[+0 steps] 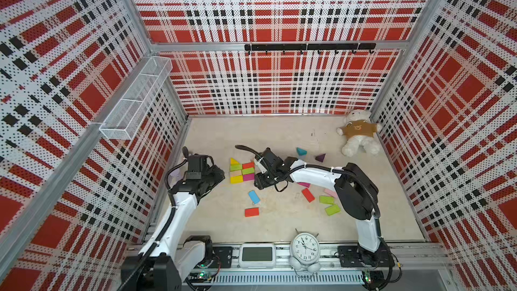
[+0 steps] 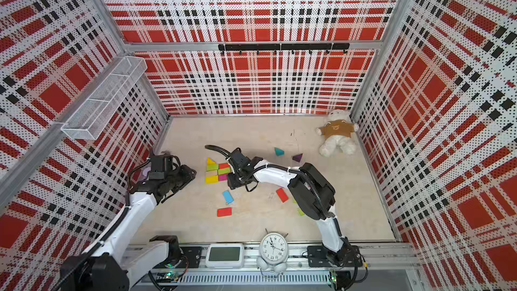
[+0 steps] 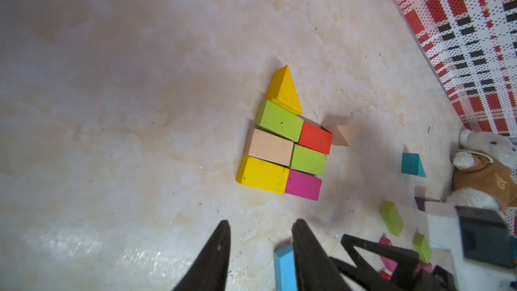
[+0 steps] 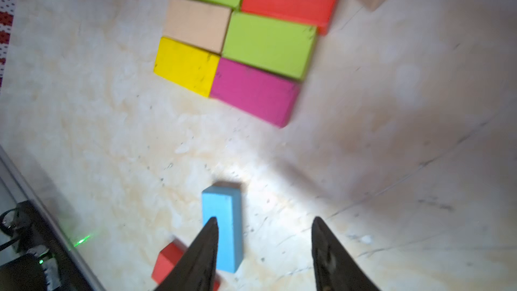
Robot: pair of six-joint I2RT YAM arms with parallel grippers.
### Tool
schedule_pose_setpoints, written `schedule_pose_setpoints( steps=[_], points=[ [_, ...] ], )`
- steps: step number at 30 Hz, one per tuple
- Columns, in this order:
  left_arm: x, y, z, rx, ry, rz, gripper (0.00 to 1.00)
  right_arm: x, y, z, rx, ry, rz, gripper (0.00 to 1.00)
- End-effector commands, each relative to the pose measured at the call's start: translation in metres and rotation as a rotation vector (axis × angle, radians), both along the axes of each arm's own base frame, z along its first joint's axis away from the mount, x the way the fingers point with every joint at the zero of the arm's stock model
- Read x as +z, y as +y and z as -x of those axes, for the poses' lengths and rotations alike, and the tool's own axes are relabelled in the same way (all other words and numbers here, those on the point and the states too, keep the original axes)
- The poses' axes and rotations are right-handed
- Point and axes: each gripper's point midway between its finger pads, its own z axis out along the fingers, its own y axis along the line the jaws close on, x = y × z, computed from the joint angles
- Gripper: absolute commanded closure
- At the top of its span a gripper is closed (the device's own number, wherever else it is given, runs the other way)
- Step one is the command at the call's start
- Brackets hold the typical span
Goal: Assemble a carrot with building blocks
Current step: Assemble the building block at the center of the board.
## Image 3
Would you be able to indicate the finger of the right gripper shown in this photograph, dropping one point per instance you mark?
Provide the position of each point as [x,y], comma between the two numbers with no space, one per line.
[369,281]
[404,277]

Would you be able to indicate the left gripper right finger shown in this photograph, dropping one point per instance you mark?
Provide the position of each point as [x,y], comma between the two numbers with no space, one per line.
[314,269]

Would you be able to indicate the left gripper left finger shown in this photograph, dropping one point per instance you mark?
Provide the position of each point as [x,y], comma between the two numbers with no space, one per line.
[210,269]

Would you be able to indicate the lime green block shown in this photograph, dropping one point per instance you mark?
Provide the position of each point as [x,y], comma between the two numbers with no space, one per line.
[279,121]
[308,161]
[422,247]
[392,218]

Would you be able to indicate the blue rectangular block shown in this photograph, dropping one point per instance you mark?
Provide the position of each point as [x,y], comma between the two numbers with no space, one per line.
[285,270]

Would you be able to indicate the purple triangle block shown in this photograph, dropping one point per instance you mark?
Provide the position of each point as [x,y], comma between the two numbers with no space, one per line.
[421,202]

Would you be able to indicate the magenta block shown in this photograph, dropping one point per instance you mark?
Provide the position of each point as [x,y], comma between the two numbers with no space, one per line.
[421,266]
[389,264]
[303,185]

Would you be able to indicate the teal triangle block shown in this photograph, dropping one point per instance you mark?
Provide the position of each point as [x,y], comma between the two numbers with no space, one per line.
[412,165]

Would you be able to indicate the yellow rectangular block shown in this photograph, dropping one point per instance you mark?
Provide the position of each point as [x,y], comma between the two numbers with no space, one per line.
[262,175]

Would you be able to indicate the red block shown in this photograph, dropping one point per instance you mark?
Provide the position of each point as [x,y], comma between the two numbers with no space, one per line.
[315,138]
[385,275]

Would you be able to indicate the natural wood rectangular block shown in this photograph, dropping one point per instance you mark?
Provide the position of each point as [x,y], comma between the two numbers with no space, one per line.
[266,146]

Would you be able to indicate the natural wood triangle block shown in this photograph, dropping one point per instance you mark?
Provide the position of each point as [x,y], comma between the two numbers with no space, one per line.
[343,135]

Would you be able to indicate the yellow triangle block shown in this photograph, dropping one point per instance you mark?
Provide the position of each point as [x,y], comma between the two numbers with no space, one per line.
[282,91]

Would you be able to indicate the white teddy bear brown shirt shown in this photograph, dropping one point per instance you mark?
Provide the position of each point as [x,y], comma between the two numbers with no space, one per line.
[484,167]

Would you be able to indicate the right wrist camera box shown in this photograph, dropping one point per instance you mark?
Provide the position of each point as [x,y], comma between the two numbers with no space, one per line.
[479,242]

